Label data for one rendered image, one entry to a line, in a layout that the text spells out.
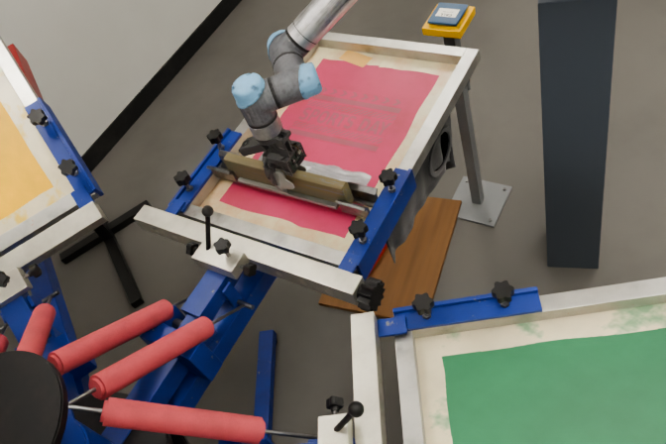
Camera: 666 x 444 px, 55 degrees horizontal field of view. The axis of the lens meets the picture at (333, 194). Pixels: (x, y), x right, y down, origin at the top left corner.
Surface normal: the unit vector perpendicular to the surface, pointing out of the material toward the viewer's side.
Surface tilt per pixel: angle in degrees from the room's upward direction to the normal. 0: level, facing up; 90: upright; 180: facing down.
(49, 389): 0
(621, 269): 0
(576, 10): 90
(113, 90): 90
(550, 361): 0
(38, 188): 32
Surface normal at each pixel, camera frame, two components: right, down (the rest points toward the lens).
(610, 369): -0.27, -0.62
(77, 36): 0.84, 0.22
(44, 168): 0.04, -0.22
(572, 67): -0.22, 0.78
